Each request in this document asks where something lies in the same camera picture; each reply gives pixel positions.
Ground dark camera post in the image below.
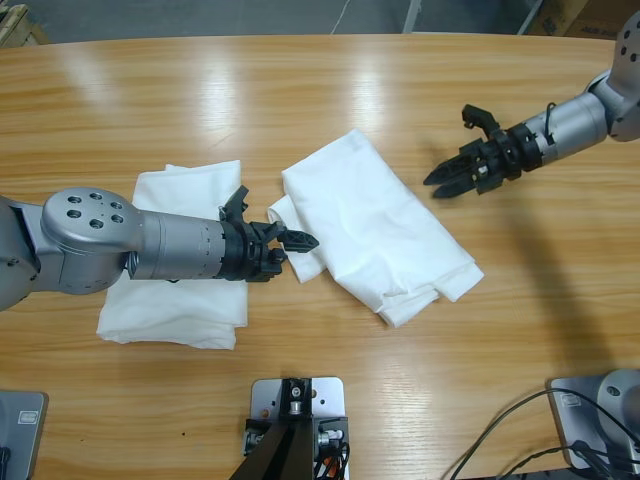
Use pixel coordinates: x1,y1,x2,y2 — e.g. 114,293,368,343
234,378,316,480

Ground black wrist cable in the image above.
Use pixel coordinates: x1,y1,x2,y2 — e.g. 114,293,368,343
544,102,559,146

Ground brown cardboard box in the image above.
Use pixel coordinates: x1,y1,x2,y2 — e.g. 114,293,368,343
537,0,629,39

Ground white t-shirt with black print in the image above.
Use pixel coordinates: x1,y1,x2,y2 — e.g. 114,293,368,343
267,128,485,330

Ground white metal frame leg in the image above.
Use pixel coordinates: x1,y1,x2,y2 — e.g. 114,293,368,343
403,0,424,34
517,0,545,35

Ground long black curved cable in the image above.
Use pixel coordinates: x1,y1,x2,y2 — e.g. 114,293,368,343
451,388,640,480

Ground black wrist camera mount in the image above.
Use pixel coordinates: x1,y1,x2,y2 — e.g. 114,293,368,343
218,184,251,224
460,103,501,144

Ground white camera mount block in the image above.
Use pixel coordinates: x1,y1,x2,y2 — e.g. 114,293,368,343
248,375,350,480

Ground orange and black mount cables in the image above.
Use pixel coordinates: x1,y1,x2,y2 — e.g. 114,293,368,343
312,439,354,480

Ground grey base plate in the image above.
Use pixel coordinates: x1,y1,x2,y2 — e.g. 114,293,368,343
549,374,640,469
0,389,50,480

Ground black base plug cable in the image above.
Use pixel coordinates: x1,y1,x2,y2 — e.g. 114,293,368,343
519,438,640,480

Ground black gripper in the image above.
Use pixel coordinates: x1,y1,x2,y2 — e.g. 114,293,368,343
217,219,320,284
423,122,545,200

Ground wooden pallet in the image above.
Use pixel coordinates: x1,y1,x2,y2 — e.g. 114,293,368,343
0,3,49,49

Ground plain white t-shirt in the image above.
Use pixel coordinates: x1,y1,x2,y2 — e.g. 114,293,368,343
95,158,250,350

